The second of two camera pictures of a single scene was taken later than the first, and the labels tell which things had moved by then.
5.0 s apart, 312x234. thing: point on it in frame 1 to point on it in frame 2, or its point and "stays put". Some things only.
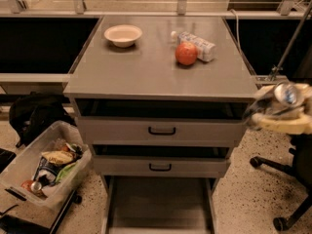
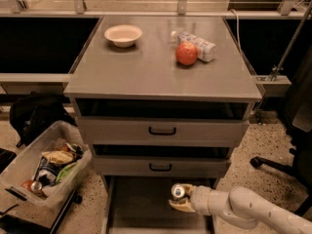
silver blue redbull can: (290, 95) to (177, 190)
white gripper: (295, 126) to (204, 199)
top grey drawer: (161, 132) stays put
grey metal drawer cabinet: (161, 100) stays put
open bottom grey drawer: (159, 204) stays put
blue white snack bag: (46, 173) stays put
